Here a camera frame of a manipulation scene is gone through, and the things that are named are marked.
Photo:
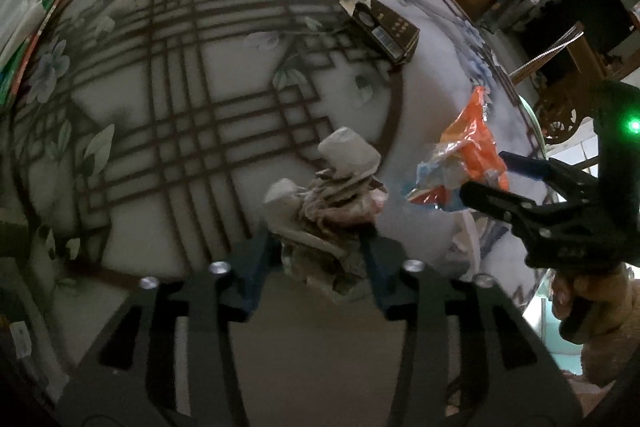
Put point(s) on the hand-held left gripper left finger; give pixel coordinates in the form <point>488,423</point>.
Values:
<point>255,272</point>

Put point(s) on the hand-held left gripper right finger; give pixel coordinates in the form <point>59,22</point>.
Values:
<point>379,274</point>

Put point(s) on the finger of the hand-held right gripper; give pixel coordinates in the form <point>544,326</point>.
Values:
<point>505,204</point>
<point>520,164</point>

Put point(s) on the orange snack wrapper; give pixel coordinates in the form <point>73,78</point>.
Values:
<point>472,142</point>

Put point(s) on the white tissue wad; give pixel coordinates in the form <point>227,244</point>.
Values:
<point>330,207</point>

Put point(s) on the person's right forearm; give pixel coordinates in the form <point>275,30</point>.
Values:
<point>615,357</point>

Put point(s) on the person's right hand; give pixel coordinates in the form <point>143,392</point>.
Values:
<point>560,297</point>

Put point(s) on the carved brown wooden chair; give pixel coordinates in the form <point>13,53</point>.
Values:
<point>585,57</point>

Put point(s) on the black television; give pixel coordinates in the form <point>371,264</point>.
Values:
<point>595,7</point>

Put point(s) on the dark brown carton box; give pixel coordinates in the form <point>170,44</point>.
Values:
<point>390,29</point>

